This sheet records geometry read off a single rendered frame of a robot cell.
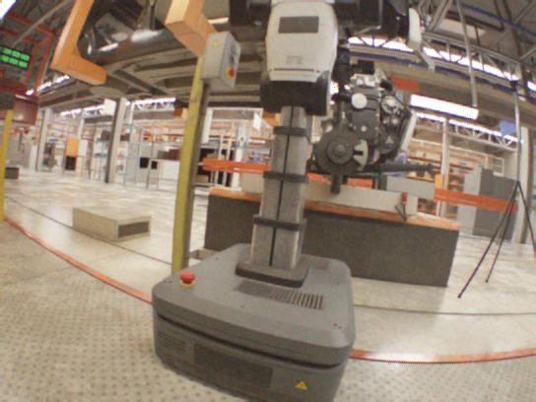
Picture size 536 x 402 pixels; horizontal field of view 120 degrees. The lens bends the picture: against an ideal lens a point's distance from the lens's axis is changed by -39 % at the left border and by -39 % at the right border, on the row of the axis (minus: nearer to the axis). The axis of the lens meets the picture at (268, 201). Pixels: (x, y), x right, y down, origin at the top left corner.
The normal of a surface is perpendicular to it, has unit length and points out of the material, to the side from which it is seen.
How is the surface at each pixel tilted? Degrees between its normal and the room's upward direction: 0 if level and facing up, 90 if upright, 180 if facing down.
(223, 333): 90
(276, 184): 90
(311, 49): 90
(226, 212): 90
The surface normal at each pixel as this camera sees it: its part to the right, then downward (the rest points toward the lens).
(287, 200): -0.27, 0.03
